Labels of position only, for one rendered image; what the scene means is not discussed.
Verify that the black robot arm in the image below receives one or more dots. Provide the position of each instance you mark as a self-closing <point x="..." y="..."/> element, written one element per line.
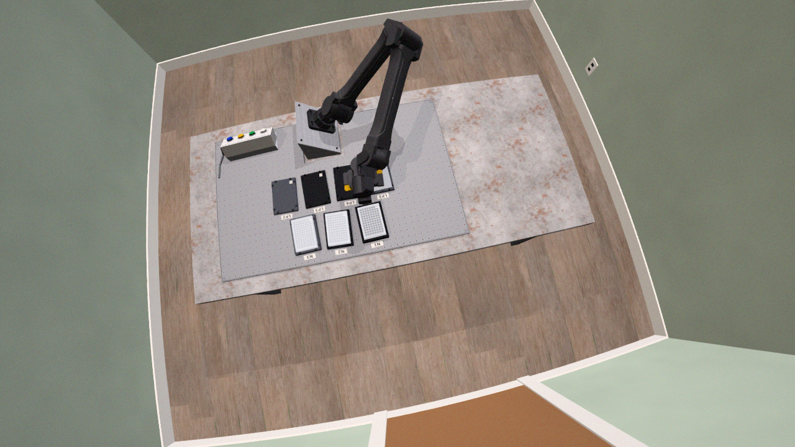
<point x="403" y="46"/>

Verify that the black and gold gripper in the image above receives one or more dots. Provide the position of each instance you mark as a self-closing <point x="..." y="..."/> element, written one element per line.
<point x="347" y="179"/>

